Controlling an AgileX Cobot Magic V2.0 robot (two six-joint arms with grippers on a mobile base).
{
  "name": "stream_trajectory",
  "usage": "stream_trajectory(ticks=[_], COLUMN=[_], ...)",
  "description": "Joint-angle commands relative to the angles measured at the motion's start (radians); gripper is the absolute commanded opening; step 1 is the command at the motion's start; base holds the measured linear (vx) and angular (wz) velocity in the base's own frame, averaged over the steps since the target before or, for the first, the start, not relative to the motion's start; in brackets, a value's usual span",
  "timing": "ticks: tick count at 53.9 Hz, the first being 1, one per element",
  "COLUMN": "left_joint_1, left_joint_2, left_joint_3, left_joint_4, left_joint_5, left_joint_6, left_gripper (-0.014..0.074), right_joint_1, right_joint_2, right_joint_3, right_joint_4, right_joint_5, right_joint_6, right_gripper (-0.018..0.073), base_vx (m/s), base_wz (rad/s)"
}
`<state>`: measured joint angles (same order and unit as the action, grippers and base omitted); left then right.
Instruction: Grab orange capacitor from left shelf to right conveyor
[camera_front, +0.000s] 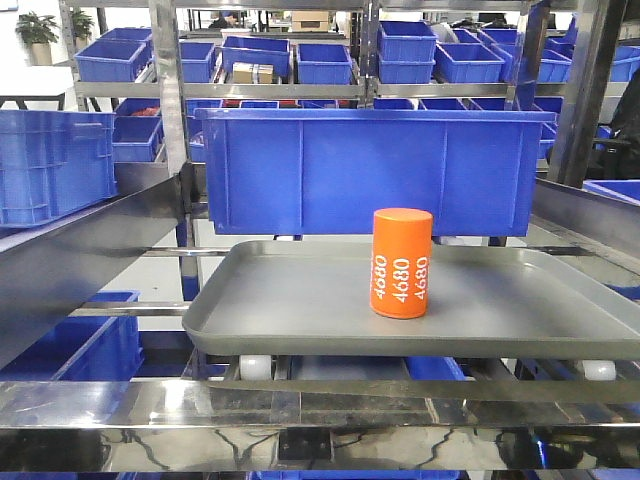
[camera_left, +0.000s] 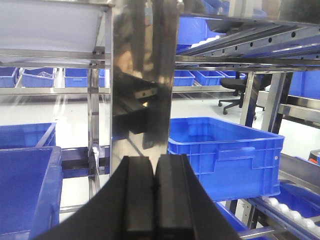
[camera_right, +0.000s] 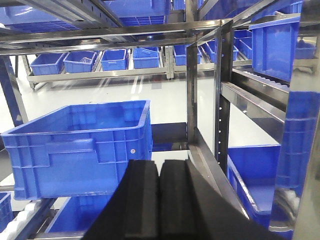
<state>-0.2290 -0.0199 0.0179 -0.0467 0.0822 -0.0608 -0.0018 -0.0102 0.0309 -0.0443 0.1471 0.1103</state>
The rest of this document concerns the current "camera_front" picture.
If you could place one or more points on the orange cylindrical capacitor 4680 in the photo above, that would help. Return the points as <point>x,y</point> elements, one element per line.
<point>400,260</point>

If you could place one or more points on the cardboard box on shelf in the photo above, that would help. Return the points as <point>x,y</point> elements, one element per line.
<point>252,73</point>

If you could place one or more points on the stainless steel shelf rack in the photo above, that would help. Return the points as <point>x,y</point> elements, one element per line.
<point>152,250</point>

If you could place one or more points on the blue crate left shelf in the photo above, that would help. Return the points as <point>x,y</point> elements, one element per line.
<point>54,163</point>

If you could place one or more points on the large blue bin centre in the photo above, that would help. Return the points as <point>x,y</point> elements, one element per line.
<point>326,171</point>

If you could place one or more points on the white roller left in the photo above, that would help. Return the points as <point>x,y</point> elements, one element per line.
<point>255,367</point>

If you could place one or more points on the white roller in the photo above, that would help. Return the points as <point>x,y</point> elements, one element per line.
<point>255,367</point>
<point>599,370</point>

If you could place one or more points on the grey plastic tray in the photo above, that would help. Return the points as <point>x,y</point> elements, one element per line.
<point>312,298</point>

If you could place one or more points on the blue bin top centre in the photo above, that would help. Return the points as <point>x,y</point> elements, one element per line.
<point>324,64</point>

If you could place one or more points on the blue bin stacked upper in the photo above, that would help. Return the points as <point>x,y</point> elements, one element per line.
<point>405,41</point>

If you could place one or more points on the blue bin top right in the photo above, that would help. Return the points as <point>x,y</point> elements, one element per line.
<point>467,63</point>

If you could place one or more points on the blue bin lower left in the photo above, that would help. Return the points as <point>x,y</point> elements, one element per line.
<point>98,348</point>

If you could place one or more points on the blue bin top far left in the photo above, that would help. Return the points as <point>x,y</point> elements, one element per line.
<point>112,61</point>

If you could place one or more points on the white roller right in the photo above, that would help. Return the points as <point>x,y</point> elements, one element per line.
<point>599,370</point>

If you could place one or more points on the potted green plant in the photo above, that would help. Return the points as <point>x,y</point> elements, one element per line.
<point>37,33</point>

